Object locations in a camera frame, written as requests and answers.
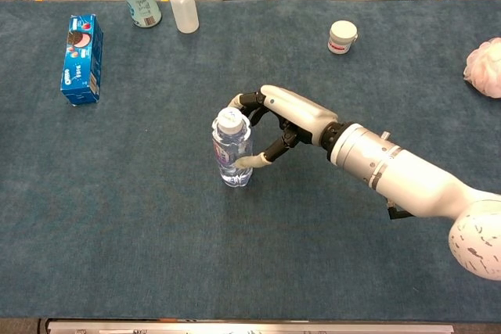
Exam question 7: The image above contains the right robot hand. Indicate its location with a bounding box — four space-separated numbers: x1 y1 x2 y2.
226 84 339 170

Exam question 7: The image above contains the clear plastic water bottle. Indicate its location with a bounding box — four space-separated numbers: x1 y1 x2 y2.
211 106 254 189

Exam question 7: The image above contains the small white jar red label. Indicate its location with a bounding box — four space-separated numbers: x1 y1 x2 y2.
327 20 359 55

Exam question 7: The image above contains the blue table cloth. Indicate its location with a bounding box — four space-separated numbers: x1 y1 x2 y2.
0 0 501 321

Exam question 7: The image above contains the white mesh bath sponge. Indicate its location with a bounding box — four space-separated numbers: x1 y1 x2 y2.
463 37 501 99

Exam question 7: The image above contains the blue Oreo cookie box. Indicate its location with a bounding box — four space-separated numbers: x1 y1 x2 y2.
59 13 104 106

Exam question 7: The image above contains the aluminium table frame rail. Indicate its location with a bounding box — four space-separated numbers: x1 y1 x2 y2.
45 318 455 334

